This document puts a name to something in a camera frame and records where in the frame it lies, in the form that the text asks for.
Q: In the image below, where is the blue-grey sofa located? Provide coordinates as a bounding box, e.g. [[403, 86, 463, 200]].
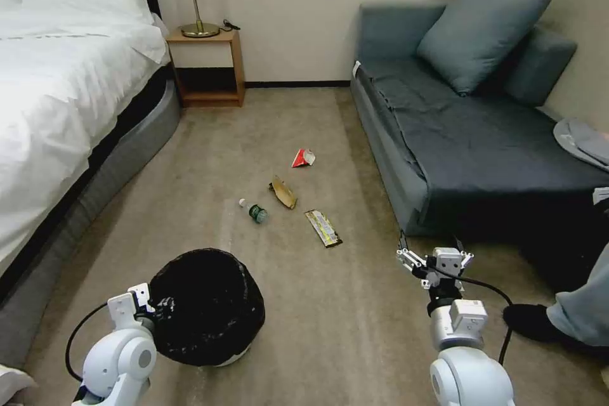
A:
[[350, 3, 609, 239]]

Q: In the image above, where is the pale fabric bundle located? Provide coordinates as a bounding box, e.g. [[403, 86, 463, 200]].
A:
[[0, 362, 39, 406]]

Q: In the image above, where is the trash bin with black liner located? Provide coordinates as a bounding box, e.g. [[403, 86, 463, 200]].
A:
[[148, 247, 267, 369]]

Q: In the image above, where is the crushed clear plastic bottle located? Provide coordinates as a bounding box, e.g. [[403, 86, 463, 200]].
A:
[[238, 197, 270, 226]]

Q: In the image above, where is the small blue-grey cushion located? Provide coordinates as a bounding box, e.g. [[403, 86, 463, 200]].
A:
[[503, 25, 579, 108]]

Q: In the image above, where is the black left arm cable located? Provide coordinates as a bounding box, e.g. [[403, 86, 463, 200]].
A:
[[65, 302, 143, 383]]

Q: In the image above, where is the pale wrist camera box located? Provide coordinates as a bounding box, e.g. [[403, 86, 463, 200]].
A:
[[432, 247, 466, 279], [127, 283, 151, 306]]

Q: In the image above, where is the grey folded garment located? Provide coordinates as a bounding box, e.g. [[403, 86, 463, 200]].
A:
[[553, 117, 609, 167]]

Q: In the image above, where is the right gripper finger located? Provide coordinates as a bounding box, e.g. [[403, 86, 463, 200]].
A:
[[453, 233, 475, 269], [395, 230, 429, 279]]

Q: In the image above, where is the white bed duvet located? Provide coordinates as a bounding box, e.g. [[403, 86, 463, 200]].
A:
[[0, 19, 173, 265]]

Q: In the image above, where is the red and white carton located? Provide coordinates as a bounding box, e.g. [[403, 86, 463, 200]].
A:
[[291, 147, 318, 171]]

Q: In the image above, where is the large blue-grey cushion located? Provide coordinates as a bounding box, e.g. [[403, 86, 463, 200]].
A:
[[416, 0, 556, 97]]

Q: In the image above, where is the flat yellow snack wrapper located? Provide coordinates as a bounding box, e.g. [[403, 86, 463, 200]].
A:
[[304, 208, 344, 249]]

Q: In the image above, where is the wooden nightstand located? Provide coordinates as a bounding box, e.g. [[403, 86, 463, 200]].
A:
[[166, 27, 246, 109]]

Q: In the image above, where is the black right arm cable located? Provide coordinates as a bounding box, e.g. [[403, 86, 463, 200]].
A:
[[456, 275, 515, 365]]

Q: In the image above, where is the grey upholstered bed base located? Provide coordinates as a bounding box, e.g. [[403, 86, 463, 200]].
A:
[[0, 65, 183, 372]]

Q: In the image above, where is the person's foot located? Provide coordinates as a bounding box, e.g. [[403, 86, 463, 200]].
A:
[[502, 303, 561, 343]]

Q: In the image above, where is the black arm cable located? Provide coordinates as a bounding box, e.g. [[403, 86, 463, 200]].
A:
[[65, 302, 143, 383], [456, 275, 515, 365]]

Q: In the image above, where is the person's leg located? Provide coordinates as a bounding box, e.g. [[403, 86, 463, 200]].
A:
[[546, 243, 609, 348]]

